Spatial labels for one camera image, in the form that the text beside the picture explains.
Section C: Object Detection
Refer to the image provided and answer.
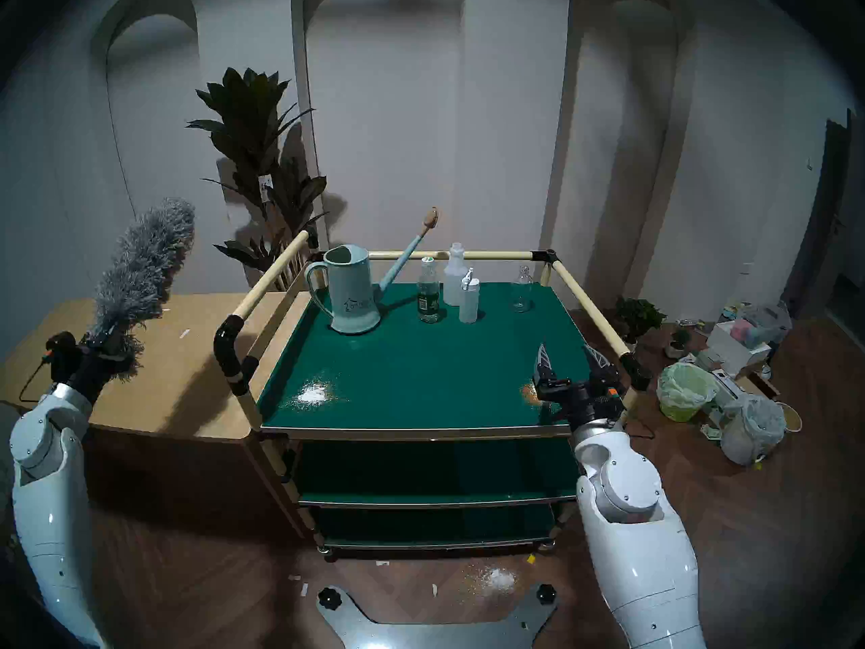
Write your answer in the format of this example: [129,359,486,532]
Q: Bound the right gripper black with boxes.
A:
[534,343,619,429]

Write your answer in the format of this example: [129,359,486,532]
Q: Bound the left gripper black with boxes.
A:
[68,347,134,404]

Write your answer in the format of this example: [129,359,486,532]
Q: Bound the grey fluffy duster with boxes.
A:
[84,198,197,381]

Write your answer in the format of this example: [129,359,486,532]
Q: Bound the green shelf cart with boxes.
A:
[214,229,653,560]

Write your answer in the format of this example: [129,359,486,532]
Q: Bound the curved wooden side table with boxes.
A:
[0,291,312,446]

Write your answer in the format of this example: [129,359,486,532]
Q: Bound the small bushy green plant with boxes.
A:
[612,296,666,347]

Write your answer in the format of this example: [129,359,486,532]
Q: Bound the bin with green bag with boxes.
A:
[657,362,718,423]

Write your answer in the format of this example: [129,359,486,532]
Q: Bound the white nozzle cap squeeze bottle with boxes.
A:
[459,268,480,324]

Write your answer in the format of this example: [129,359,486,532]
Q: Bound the white opaque plastic bottle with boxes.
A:
[443,242,468,307]

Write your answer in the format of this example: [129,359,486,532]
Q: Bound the flat white box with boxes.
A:
[699,369,744,412]

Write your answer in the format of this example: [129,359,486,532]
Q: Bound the green label water bottle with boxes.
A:
[417,256,441,324]

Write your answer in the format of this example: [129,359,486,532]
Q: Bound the white cardboard box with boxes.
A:
[706,321,771,375]

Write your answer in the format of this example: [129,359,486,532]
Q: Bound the bin with clear bag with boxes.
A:
[720,393,787,467]

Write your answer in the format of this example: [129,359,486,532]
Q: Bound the spilled powder patch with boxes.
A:
[466,563,521,598]

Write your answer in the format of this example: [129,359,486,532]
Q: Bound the light blue watering can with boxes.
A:
[304,207,440,335]

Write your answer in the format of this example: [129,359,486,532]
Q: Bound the dark door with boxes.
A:
[784,110,865,351]

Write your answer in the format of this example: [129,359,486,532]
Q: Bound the tall dark leafy plant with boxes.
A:
[186,68,330,290]

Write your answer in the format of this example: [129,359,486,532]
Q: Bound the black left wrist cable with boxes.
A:
[19,357,55,404]

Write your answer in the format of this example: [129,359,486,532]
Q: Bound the grey metal robot base plate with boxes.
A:
[316,585,559,649]

